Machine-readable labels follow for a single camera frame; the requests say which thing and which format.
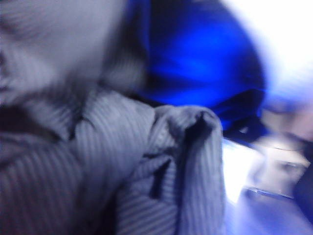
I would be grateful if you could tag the white and gray backpack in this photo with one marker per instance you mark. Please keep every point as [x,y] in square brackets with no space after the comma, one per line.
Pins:
[195,61]

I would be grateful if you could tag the gray ribbed clothes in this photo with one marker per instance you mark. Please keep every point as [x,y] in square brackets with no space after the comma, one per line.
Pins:
[85,147]

